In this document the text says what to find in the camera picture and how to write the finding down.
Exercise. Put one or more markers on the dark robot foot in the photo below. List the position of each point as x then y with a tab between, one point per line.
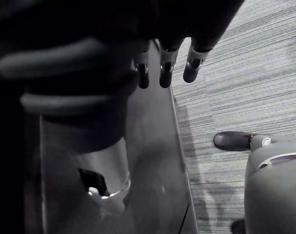
238	227
229	141

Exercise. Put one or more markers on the silver robot leg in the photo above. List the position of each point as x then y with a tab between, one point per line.
274	190

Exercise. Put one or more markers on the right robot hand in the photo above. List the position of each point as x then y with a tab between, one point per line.
94	36

